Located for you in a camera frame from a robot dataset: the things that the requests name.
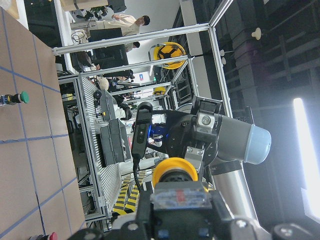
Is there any person in beige shirt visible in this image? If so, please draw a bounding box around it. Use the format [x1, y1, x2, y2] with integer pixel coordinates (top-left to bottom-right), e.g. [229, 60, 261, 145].
[71, 14, 151, 38]

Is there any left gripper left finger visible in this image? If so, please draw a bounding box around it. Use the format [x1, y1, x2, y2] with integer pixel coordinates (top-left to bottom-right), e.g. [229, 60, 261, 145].
[69, 191, 154, 240]

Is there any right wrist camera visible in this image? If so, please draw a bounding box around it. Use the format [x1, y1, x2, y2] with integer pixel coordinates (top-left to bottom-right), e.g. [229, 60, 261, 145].
[131, 101, 153, 160]

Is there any red push button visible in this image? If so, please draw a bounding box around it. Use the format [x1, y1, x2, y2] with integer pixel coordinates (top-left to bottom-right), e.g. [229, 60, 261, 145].
[28, 232, 58, 240]

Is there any green push button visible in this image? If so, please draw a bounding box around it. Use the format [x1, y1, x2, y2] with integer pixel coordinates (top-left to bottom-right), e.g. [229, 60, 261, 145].
[0, 91, 30, 106]

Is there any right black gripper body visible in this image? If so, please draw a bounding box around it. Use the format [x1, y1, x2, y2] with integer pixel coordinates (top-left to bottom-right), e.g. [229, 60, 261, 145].
[162, 110, 223, 160]

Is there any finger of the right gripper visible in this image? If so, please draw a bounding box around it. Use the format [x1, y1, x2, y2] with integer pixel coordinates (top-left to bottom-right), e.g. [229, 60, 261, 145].
[184, 146, 205, 175]
[191, 96, 223, 140]

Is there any right camera cable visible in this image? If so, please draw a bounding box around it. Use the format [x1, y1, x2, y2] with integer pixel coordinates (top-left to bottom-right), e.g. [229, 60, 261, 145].
[132, 152, 145, 193]

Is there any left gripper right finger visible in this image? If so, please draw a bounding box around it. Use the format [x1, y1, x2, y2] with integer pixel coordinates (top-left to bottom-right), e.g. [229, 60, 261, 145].
[208, 190, 270, 240]

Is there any yellow hard hat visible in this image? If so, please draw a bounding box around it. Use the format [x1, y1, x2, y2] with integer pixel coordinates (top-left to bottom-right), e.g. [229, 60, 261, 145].
[153, 41, 186, 70]

